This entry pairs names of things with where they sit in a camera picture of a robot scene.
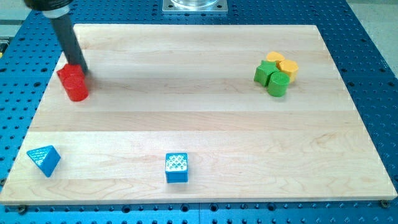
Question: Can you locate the blue perforated metal plate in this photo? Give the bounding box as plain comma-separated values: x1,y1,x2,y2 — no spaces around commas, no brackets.
1,0,397,223

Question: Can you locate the black robot arm end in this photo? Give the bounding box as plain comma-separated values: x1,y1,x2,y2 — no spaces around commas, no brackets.
24,0,73,11

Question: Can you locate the yellow block at back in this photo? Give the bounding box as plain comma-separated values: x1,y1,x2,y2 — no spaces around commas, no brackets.
266,51,285,63

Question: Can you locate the green star block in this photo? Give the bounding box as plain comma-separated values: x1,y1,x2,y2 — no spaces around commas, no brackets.
254,60,279,87

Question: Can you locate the blue cube block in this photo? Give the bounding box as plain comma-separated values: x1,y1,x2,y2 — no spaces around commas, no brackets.
165,153,188,184

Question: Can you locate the blue triangular prism block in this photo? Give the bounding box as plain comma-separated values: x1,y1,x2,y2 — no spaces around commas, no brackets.
27,145,61,177

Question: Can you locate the yellow hexagon block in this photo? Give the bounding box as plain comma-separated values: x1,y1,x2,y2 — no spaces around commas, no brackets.
277,59,299,83

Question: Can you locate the wooden board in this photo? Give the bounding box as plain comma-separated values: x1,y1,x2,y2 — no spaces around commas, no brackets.
1,24,397,205

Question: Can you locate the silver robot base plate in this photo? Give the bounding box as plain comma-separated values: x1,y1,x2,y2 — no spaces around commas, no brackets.
162,0,228,14

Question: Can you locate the red block behind cylinder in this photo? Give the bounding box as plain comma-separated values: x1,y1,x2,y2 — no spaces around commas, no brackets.
57,63,85,84

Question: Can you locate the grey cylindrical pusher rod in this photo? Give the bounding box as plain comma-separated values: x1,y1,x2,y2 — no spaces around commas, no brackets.
42,6,88,73

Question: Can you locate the green cylinder block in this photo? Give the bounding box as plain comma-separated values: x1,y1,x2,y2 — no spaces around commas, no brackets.
267,72,290,97

